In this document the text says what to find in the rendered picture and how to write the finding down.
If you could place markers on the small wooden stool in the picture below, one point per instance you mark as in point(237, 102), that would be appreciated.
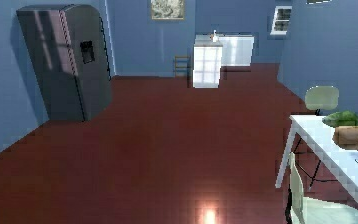
point(182, 66)

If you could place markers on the white kitchen counter cabinet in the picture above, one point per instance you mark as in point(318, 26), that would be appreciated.
point(207, 63)

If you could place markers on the small white bottle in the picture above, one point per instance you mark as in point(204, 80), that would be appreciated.
point(215, 36)

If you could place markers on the grey steel fridge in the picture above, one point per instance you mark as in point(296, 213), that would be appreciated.
point(60, 63)

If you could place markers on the white framed window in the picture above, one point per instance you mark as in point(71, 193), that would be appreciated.
point(281, 19)

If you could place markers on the pale green chair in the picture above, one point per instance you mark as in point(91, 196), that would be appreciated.
point(321, 97)
point(320, 210)

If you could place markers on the white table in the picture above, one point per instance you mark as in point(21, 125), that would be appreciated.
point(323, 140)

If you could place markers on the green lettuce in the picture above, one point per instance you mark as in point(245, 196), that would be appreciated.
point(341, 118)

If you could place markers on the brown bread loaf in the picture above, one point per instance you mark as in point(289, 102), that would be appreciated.
point(352, 137)

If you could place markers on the framed wall picture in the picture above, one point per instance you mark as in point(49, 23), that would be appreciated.
point(167, 9)

